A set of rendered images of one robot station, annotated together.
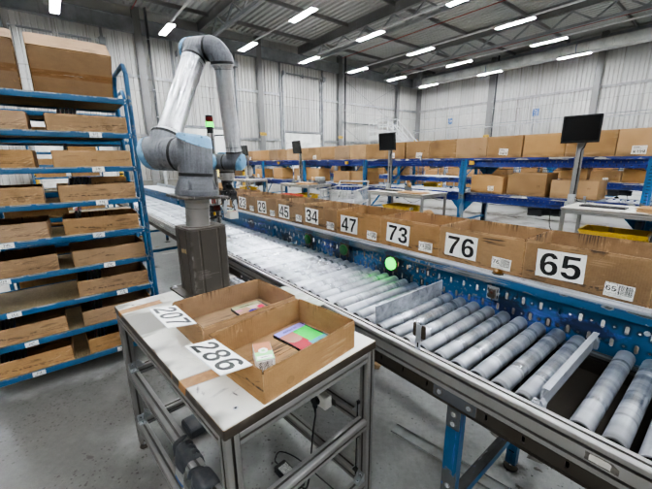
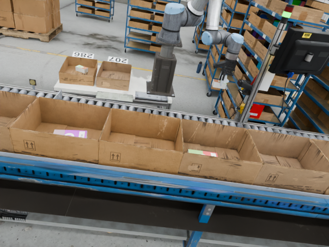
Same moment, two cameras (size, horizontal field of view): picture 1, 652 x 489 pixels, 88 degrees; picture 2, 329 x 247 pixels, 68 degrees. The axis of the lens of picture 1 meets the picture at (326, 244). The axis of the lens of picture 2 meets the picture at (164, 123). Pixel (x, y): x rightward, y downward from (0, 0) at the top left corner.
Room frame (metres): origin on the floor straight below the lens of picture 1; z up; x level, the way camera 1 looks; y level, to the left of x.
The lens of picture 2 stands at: (2.79, -1.10, 1.77)
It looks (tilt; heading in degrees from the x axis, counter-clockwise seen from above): 34 degrees down; 123
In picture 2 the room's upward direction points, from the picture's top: 12 degrees clockwise
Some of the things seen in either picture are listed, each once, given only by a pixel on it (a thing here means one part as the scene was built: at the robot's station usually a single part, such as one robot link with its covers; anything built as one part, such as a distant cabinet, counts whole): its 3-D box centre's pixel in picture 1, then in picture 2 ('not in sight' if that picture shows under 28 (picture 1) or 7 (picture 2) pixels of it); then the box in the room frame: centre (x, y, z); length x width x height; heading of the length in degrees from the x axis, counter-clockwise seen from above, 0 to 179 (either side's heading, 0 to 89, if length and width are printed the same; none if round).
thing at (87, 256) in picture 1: (107, 248); (260, 89); (2.23, 1.50, 0.79); 0.40 x 0.30 x 0.10; 130
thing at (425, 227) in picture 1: (423, 232); (66, 130); (1.87, -0.55, 0.96); 0.39 x 0.29 x 0.17; 39
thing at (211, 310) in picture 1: (236, 310); (115, 75); (1.21, 0.35, 0.80); 0.38 x 0.28 x 0.10; 133
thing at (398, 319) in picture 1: (417, 311); not in sight; (1.34, -0.39, 0.72); 0.52 x 0.05 x 0.05; 129
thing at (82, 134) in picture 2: not in sight; (70, 141); (1.91, -0.57, 0.92); 0.16 x 0.11 x 0.07; 50
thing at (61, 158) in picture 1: (92, 158); (285, 33); (2.23, 1.50, 1.39); 0.40 x 0.30 x 0.10; 128
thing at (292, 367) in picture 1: (284, 341); (80, 70); (0.98, 0.14, 0.80); 0.38 x 0.28 x 0.10; 137
